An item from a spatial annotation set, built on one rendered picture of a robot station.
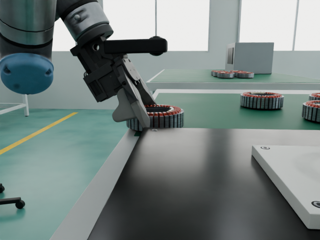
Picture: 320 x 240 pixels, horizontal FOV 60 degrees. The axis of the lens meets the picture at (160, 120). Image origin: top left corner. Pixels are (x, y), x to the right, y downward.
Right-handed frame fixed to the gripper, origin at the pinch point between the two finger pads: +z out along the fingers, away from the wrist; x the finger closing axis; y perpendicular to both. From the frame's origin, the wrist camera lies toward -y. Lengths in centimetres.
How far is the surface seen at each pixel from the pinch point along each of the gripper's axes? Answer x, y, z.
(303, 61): -430, -163, 84
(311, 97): -25.1, -34.1, 17.5
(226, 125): -2.6, -11.3, 7.9
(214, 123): -4.4, -9.3, 6.8
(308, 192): 31.7, -14.7, 6.4
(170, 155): 21.6, -4.3, 1.7
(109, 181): 24.5, 2.5, 0.3
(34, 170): -143, 140, 7
